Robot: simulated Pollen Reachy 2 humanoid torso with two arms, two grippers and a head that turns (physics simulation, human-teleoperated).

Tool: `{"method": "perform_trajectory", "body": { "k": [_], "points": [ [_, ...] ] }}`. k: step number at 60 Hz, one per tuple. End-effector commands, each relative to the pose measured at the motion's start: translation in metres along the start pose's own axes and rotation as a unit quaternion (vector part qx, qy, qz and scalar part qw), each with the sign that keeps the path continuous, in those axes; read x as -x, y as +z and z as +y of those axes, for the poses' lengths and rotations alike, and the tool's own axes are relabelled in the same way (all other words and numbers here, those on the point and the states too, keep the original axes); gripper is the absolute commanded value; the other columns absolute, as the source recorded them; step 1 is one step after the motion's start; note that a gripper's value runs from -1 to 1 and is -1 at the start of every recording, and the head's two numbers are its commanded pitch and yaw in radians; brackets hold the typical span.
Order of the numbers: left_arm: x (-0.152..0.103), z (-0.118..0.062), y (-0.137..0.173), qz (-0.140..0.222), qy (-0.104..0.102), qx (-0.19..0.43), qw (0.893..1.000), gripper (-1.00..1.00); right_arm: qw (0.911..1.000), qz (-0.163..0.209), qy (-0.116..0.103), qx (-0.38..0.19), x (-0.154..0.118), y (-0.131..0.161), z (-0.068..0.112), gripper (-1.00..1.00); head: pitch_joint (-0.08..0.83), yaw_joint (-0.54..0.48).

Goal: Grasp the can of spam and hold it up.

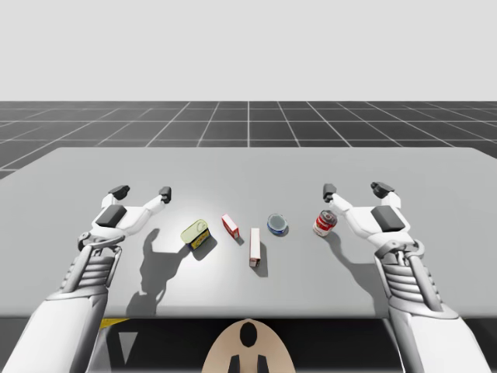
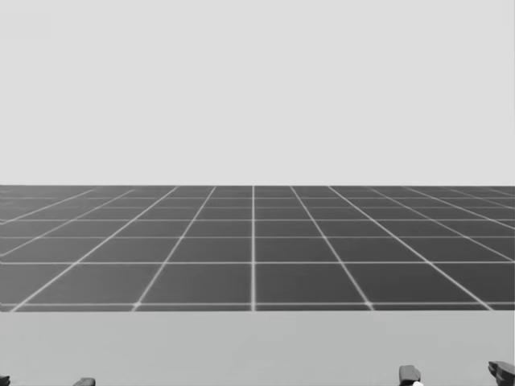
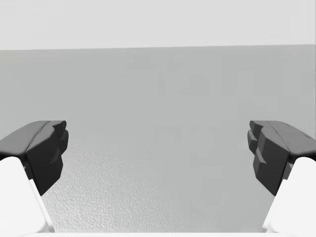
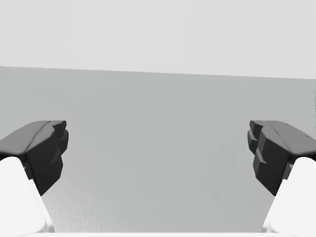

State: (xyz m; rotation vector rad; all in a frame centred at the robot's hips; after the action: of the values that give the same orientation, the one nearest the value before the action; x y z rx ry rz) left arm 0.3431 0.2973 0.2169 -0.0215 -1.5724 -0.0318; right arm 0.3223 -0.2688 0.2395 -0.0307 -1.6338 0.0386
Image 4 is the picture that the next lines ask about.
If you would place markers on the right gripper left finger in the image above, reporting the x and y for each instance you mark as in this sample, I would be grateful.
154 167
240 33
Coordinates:
37 158

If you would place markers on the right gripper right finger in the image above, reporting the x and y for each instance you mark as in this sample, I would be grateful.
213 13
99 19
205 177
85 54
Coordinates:
276 158

